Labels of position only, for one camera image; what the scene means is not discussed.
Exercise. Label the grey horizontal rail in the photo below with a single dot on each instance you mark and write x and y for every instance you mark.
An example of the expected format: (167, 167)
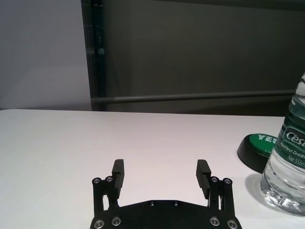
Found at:
(190, 96)

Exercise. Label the clear water bottle green label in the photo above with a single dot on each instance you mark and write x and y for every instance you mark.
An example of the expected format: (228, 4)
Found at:
(288, 155)

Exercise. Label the green YES button black base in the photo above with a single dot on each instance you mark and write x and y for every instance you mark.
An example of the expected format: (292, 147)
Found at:
(255, 148)

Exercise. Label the dark vertical frame post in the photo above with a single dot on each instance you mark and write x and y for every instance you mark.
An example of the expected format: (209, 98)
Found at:
(98, 47)

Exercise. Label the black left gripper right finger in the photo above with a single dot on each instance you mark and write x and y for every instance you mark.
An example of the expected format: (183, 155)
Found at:
(203, 179)

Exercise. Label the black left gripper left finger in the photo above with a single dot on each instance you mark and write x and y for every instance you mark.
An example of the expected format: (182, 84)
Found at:
(118, 179)

